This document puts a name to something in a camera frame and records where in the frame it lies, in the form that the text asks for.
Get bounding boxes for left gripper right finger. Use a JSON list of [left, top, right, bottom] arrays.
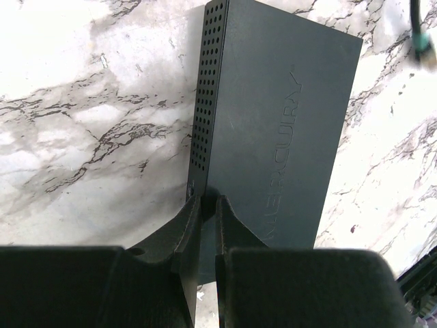
[[215, 196, 413, 327]]

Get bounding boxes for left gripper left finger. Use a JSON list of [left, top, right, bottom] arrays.
[[1, 196, 201, 327]]

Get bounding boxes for dark grey network switch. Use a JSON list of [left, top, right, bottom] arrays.
[[187, 1, 363, 284]]

